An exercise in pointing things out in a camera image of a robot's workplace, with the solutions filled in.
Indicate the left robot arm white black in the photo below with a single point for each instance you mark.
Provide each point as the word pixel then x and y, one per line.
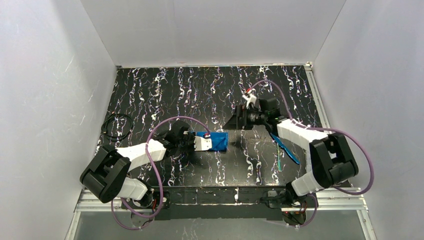
pixel 106 176

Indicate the aluminium frame rail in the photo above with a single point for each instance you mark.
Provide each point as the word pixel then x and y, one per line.
pixel 225 213

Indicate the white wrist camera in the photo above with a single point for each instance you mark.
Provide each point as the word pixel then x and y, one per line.
pixel 250 99
pixel 202 144

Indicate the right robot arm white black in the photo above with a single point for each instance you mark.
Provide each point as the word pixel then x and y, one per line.
pixel 332 160

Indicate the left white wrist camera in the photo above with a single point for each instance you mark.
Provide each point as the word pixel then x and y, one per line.
pixel 202 144

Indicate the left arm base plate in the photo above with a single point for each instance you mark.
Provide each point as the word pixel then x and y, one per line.
pixel 150 201

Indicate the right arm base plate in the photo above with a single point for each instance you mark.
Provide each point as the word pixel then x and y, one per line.
pixel 285 200

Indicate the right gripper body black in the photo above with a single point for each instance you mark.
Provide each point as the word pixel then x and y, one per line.
pixel 240 116

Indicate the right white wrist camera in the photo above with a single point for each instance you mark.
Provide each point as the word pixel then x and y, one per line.
pixel 250 99

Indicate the blue cloth napkin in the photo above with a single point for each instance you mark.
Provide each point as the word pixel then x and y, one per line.
pixel 220 140

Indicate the iridescent fork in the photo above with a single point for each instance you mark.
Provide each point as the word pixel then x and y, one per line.
pixel 278 157

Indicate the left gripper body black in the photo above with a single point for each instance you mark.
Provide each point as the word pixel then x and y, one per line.
pixel 190 141

